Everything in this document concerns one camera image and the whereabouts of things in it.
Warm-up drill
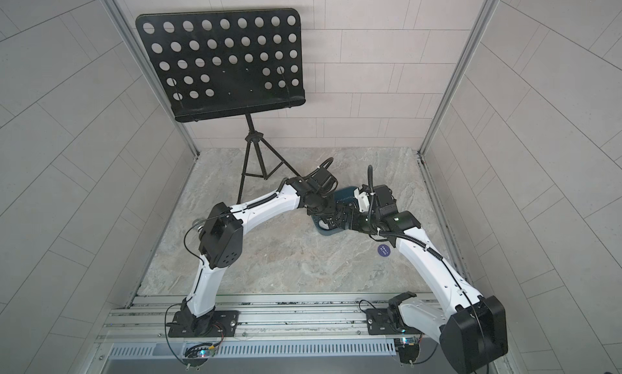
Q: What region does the teal plastic storage box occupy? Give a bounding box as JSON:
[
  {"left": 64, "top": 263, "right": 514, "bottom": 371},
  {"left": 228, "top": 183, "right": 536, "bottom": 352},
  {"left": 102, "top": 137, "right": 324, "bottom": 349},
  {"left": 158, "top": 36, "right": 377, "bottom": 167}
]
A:
[{"left": 311, "top": 186, "right": 361, "bottom": 236}]

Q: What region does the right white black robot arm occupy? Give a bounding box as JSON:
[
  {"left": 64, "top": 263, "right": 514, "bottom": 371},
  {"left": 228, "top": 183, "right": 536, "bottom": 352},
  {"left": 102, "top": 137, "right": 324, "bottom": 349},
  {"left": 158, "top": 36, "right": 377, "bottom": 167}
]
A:
[{"left": 360, "top": 168, "right": 508, "bottom": 373}]

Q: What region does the purple round sticker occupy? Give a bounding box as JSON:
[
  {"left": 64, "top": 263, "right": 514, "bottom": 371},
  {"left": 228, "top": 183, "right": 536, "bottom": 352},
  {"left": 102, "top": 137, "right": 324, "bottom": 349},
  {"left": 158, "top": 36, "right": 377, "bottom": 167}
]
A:
[{"left": 377, "top": 244, "right": 391, "bottom": 257}]

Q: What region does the black perforated music stand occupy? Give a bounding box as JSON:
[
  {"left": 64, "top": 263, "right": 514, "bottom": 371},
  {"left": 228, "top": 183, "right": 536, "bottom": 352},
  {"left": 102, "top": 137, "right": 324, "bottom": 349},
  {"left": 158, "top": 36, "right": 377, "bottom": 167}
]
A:
[{"left": 135, "top": 8, "right": 307, "bottom": 205}]

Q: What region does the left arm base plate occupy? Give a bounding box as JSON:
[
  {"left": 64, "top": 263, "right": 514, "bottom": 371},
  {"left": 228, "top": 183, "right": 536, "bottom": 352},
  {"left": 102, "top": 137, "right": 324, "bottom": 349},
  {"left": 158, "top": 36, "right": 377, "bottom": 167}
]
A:
[{"left": 166, "top": 310, "right": 240, "bottom": 338}]

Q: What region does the aluminium mounting rail frame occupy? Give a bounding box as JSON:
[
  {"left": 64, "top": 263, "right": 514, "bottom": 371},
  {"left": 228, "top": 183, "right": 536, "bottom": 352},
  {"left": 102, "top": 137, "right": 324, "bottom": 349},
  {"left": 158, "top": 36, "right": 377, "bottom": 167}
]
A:
[{"left": 84, "top": 293, "right": 457, "bottom": 373}]

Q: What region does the left green circuit board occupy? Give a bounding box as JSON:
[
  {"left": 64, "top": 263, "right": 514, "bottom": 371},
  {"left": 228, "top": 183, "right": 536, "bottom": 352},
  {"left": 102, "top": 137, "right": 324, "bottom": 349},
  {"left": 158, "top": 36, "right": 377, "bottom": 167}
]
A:
[{"left": 183, "top": 343, "right": 219, "bottom": 367}]

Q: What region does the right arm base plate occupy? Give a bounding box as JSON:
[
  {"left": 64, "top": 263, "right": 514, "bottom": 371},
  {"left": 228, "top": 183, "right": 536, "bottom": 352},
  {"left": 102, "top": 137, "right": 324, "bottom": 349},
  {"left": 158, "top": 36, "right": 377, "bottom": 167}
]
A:
[{"left": 364, "top": 308, "right": 422, "bottom": 336}]

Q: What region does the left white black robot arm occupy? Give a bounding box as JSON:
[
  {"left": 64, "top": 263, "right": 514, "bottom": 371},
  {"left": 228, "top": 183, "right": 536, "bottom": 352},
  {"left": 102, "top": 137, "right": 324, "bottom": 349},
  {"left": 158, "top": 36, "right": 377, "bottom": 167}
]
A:
[{"left": 181, "top": 157, "right": 339, "bottom": 319}]

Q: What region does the green circuit board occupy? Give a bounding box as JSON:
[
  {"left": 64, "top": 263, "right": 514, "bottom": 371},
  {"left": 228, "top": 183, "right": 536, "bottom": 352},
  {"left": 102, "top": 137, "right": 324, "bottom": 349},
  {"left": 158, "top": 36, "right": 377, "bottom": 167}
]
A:
[
  {"left": 183, "top": 343, "right": 219, "bottom": 367},
  {"left": 394, "top": 338, "right": 420, "bottom": 365}
]

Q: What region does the right green circuit board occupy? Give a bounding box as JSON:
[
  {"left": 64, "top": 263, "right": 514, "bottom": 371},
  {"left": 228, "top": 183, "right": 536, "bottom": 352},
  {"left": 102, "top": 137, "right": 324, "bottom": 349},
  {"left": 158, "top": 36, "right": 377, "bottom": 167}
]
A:
[{"left": 394, "top": 338, "right": 420, "bottom": 365}]

